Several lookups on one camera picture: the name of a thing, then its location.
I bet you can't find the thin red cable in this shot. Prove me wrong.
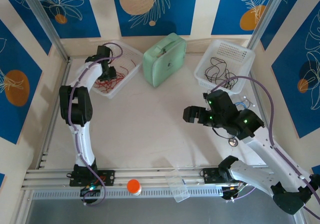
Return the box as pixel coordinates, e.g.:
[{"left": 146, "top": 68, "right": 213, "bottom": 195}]
[
  {"left": 109, "top": 58, "right": 137, "bottom": 82},
  {"left": 94, "top": 78, "right": 121, "bottom": 92},
  {"left": 93, "top": 72, "right": 126, "bottom": 93}
]

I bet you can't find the thin black cable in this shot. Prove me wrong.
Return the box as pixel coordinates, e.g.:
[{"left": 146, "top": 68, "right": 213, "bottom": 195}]
[
  {"left": 219, "top": 70, "right": 239, "bottom": 88},
  {"left": 204, "top": 57, "right": 229, "bottom": 83},
  {"left": 217, "top": 68, "right": 238, "bottom": 89}
]

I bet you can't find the blue stethoscope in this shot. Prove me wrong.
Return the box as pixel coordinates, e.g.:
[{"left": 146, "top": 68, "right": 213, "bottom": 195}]
[{"left": 228, "top": 96, "right": 256, "bottom": 147}]

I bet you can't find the mint green zip case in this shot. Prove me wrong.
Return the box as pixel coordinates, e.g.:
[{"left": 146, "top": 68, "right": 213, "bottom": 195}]
[{"left": 142, "top": 32, "right": 188, "bottom": 88}]

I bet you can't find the clear plastic box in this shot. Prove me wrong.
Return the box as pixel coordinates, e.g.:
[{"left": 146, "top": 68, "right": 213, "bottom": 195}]
[{"left": 164, "top": 168, "right": 190, "bottom": 203}]

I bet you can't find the small black circuit board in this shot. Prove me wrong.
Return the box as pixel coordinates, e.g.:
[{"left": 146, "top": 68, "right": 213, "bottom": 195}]
[
  {"left": 79, "top": 185, "right": 102, "bottom": 197},
  {"left": 221, "top": 183, "right": 248, "bottom": 200}
]

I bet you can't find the orange lid jar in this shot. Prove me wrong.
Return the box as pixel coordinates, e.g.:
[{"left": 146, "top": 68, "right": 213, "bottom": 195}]
[{"left": 126, "top": 179, "right": 143, "bottom": 196}]

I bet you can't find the purple camera cable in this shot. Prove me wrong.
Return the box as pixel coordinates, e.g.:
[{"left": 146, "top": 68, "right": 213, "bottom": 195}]
[
  {"left": 67, "top": 42, "right": 124, "bottom": 207},
  {"left": 213, "top": 76, "right": 320, "bottom": 218}
]

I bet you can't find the aluminium side rail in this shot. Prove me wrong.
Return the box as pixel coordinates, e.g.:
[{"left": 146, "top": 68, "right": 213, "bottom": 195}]
[
  {"left": 247, "top": 71, "right": 280, "bottom": 164},
  {"left": 37, "top": 58, "right": 73, "bottom": 169}
]

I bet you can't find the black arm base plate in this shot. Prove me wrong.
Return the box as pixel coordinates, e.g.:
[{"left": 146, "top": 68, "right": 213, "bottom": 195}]
[
  {"left": 69, "top": 170, "right": 116, "bottom": 187},
  {"left": 201, "top": 167, "right": 227, "bottom": 184}
]

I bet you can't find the aluminium front rail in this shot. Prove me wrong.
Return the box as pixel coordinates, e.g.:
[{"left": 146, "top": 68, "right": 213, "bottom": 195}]
[{"left": 21, "top": 164, "right": 293, "bottom": 191}]

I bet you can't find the aluminium frame post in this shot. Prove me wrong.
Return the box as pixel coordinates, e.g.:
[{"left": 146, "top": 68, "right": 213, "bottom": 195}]
[
  {"left": 18, "top": 0, "right": 71, "bottom": 62},
  {"left": 246, "top": 0, "right": 288, "bottom": 51}
]

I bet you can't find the grey slotted cable duct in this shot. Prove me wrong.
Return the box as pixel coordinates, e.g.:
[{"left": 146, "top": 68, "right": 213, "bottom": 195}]
[{"left": 31, "top": 185, "right": 276, "bottom": 201}]

